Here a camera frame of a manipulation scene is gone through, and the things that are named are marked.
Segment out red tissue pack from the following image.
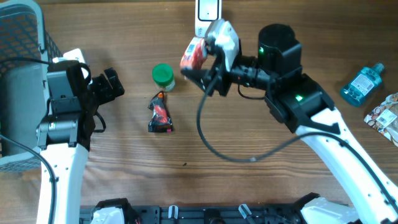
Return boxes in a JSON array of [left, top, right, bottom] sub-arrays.
[[180, 37, 207, 70]]

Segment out green lid jar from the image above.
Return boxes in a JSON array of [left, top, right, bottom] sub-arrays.
[[152, 63, 175, 91]]

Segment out red black snack pouch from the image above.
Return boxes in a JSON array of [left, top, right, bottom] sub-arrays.
[[148, 91, 174, 133]]

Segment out blue mouthwash bottle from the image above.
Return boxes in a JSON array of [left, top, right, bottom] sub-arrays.
[[340, 63, 384, 107]]

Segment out beige snack bag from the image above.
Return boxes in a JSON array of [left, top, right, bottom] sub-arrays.
[[364, 93, 397, 146]]

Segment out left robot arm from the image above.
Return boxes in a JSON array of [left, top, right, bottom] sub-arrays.
[[37, 63, 124, 223]]

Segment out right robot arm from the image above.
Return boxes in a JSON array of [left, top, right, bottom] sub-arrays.
[[180, 20, 397, 223]]

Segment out white barcode scanner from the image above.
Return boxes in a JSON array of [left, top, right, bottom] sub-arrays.
[[195, 0, 222, 37]]

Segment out grey plastic mesh basket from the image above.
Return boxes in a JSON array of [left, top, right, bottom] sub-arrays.
[[0, 0, 63, 174]]

